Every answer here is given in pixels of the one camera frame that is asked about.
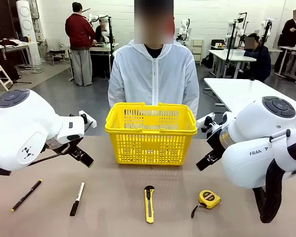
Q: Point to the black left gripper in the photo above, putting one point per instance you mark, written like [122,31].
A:
[59,145]

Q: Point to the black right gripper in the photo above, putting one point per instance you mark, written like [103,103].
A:
[215,142]

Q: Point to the yellow tape measure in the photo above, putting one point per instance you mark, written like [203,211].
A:
[209,197]

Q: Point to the black pen with yellow ends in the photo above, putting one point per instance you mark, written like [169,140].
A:
[27,195]

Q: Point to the person's left forearm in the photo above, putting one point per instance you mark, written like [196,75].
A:
[191,103]

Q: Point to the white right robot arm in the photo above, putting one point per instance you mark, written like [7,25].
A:
[256,138]

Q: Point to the person's right forearm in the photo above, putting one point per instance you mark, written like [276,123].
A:
[116,98]

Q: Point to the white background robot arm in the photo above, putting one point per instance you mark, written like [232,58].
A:
[185,28]
[265,27]
[99,21]
[233,29]

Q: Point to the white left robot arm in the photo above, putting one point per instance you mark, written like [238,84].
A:
[27,128]

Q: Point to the yellow plastic shopping basket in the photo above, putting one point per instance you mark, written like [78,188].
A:
[150,138]

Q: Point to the person in white hooded jacket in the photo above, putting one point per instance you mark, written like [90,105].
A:
[153,76]

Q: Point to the seated person in dark jacket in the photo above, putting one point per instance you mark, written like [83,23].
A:
[260,59]

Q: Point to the person in red jacket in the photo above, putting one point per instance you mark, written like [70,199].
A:
[80,37]

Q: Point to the standing person in black clothes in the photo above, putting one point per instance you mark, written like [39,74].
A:
[289,34]

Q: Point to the white marker with black cap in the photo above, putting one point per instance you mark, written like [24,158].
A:
[77,198]

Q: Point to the yellow black utility knife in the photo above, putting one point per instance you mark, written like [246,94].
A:
[149,205]

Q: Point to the black backpack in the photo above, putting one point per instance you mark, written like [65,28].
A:
[207,61]

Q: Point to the long white background table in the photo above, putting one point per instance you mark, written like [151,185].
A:
[232,55]

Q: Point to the worktable with green light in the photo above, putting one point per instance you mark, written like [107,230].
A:
[103,48]

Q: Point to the white drawer cabinet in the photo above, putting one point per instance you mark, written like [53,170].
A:
[197,49]

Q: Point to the wooden folding step stool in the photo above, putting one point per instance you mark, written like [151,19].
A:
[0,76]

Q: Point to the grey table with clothes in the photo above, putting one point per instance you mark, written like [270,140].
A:
[12,45]

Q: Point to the white tower air conditioner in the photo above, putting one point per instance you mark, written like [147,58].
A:
[27,27]

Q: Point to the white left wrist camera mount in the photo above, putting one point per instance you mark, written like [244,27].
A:
[90,119]

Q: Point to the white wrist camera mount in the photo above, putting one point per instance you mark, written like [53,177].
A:
[204,118]
[90,119]

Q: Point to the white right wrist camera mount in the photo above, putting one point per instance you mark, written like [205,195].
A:
[204,118]

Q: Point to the metal frame chair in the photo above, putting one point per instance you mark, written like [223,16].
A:
[56,53]

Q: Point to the black camera stand pole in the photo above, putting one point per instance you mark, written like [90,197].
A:
[230,44]
[261,49]
[111,37]

